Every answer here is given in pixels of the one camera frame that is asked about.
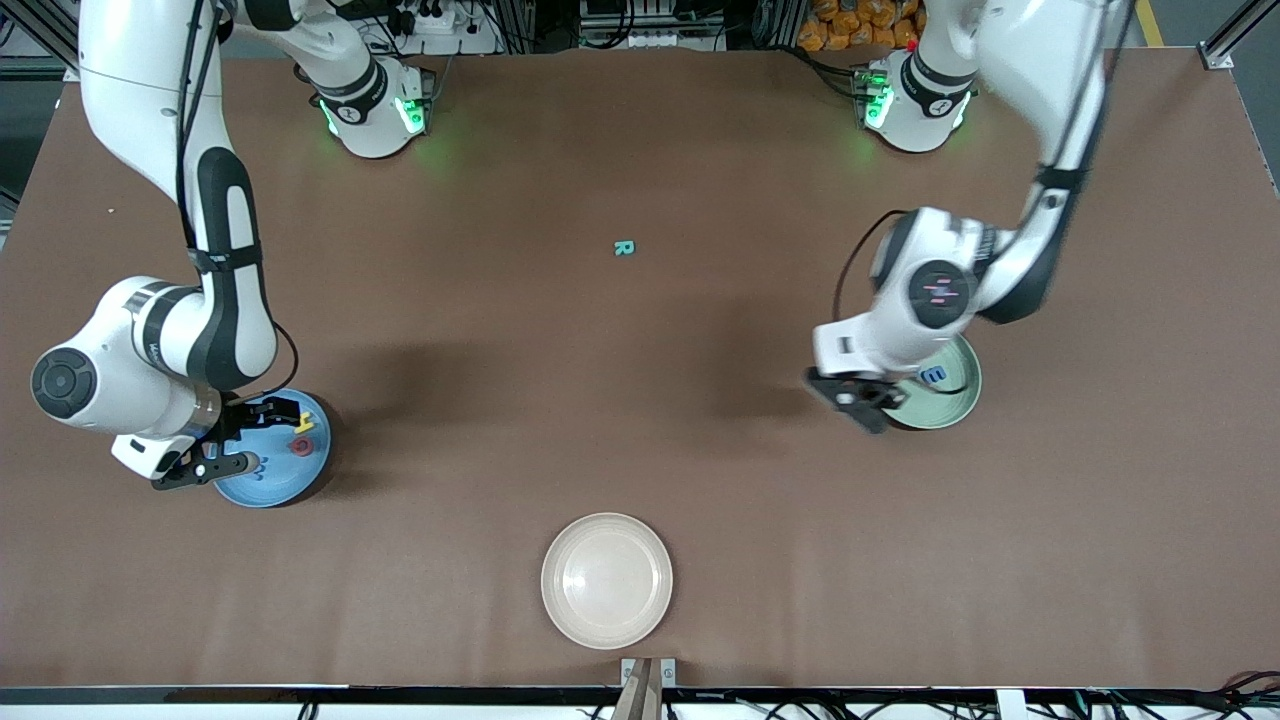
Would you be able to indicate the orange objects pile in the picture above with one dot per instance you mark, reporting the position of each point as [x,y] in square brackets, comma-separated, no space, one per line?
[860,25]

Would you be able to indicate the red foam letter Q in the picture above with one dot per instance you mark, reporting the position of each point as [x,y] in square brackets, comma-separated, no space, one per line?
[293,447]

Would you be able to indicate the long white power strip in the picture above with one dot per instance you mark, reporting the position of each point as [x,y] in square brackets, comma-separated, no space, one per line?
[655,38]

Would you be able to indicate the blue round plate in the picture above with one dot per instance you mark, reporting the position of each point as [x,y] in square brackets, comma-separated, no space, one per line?
[290,480]

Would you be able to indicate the white power strip with plugs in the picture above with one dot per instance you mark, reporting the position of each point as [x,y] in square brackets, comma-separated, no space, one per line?
[440,20]

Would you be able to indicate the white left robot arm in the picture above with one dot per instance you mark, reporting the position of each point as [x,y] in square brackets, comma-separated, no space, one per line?
[1040,60]

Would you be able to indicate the yellow foam letter H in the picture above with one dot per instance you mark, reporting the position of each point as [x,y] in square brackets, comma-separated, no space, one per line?
[304,425]

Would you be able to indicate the aluminium frame profile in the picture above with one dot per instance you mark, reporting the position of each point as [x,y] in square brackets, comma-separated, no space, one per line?
[50,35]
[1235,35]

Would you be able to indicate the green round plate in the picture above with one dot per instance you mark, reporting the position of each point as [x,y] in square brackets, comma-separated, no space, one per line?
[950,405]

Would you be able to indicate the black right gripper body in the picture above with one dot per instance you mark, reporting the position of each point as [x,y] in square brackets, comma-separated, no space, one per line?
[240,417]

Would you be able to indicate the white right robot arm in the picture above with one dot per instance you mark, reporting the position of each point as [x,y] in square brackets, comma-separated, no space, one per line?
[140,100]

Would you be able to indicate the beige round plate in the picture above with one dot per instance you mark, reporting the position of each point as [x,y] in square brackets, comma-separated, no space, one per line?
[607,581]

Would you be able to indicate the metal table edge bracket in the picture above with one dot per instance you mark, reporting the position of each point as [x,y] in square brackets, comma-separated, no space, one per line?
[627,672]

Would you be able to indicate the blue foam letter E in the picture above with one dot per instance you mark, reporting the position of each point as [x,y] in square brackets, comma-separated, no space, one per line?
[934,377]

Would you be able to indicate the blue foam letter W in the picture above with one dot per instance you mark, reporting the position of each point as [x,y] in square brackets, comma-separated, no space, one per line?
[257,468]

